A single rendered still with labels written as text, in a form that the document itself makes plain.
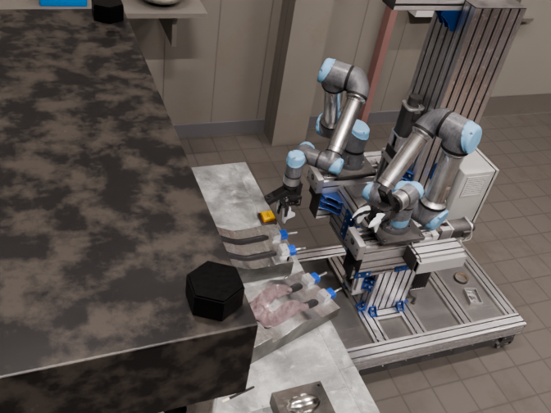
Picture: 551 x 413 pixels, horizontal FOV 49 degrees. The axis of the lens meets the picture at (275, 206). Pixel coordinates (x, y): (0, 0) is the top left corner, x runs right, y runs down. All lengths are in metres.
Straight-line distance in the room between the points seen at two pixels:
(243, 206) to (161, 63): 1.85
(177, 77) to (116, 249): 3.68
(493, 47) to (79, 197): 1.92
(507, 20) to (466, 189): 0.85
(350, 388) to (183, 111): 3.03
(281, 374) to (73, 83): 1.40
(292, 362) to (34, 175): 1.49
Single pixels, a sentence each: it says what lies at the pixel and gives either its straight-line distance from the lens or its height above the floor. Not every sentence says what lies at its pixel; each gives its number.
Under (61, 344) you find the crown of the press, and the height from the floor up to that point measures 2.01.
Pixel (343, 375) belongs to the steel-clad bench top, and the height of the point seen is 0.80.
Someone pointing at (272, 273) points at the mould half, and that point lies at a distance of 2.75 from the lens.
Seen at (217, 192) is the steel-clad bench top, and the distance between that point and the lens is 3.19.
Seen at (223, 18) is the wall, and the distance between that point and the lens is 4.62.
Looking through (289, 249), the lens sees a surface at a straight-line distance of 2.75.
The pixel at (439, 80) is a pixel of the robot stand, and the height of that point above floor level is 1.68.
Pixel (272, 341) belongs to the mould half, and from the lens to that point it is 2.44.
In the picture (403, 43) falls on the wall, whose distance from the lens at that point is 5.38.
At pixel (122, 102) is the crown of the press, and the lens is 1.54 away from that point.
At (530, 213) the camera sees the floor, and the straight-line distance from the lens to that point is 5.22.
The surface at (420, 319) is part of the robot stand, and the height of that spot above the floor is 0.21.
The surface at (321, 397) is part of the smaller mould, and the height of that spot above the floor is 0.87.
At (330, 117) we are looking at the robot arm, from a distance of 2.97.
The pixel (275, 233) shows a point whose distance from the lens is 2.81.
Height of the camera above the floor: 2.79
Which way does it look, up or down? 39 degrees down
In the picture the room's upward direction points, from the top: 11 degrees clockwise
